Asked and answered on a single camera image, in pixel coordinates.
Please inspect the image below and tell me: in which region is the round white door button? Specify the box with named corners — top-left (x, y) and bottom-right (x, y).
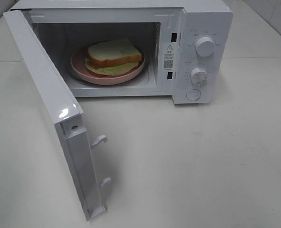
top-left (186, 89), bottom-right (201, 101)

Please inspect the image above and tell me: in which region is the toy sandwich with lettuce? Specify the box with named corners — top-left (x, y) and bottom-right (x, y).
top-left (85, 38), bottom-right (143, 76)

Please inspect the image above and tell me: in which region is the white microwave door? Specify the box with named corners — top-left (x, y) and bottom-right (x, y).
top-left (3, 10), bottom-right (112, 220)

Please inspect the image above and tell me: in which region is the pink round plate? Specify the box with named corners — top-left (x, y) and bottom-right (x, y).
top-left (70, 46), bottom-right (146, 86)

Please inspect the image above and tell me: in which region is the white warning label sticker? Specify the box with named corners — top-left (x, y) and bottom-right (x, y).
top-left (162, 42), bottom-right (178, 70)

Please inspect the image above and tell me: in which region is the lower white timer knob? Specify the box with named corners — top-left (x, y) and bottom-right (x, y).
top-left (190, 67), bottom-right (208, 84)

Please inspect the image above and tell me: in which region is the white microwave oven body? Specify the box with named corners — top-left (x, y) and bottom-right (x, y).
top-left (9, 0), bottom-right (233, 104)

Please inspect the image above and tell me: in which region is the upper white power knob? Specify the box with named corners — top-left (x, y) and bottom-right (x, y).
top-left (195, 36), bottom-right (215, 57)

